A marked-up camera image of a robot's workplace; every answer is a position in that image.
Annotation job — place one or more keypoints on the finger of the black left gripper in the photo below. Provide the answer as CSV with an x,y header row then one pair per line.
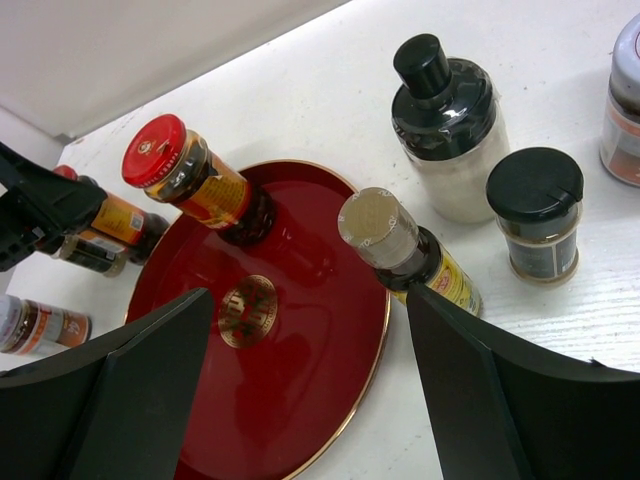
x,y
39,206

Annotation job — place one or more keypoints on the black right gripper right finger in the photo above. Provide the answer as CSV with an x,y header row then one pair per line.
x,y
502,407

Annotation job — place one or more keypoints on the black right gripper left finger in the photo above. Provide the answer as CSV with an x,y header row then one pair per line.
x,y
116,407

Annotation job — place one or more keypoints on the black lid spice jar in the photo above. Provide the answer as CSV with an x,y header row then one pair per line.
x,y
79,252
536,195

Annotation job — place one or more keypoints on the red lid chili jar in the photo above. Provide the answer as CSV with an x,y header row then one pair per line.
x,y
174,165
121,227

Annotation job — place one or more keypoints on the white lid sauce jar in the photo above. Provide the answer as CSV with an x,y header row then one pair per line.
x,y
619,141
33,328

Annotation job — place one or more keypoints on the yellow label oil bottle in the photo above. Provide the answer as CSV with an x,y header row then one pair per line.
x,y
386,237

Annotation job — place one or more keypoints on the black pump white powder bottle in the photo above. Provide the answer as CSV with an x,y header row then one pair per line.
x,y
448,120

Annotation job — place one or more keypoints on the red round tray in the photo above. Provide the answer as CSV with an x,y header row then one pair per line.
x,y
296,336

